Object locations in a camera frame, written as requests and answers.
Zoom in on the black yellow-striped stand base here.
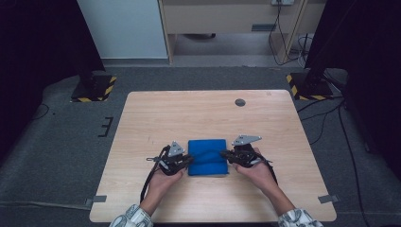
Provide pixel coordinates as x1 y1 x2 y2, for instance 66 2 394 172
286 72 335 101
70 74 117 103

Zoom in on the light wooden cabinet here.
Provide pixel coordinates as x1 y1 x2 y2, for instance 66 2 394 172
158 0 327 65

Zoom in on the black gripper strap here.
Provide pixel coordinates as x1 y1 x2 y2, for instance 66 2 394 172
139 145 171 203
252 154 279 186

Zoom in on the white panel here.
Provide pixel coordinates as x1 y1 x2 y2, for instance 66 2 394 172
78 0 168 60

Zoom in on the blue cloth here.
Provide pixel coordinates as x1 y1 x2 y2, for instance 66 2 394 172
187 138 229 177

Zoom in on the grey tape piece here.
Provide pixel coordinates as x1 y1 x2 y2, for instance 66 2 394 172
83 195 108 207
317 194 340 204

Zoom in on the person's right hand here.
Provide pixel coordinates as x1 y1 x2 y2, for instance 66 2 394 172
235 148 278 194

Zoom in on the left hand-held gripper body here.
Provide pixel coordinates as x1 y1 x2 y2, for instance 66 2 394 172
147 140 190 177

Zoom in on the black curtain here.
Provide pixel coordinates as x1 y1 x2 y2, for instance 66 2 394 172
304 0 401 181
0 0 107 165

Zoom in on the black floor cable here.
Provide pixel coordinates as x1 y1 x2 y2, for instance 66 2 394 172
297 96 344 114
31 103 50 121
338 100 364 227

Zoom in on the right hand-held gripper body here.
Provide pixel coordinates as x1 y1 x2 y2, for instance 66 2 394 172
232 135 263 168

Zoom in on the person's left hand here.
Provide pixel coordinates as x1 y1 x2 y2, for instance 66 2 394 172
146 166 185 202

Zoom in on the black hanging cable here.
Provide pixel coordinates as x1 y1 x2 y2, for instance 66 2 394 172
268 3 308 66

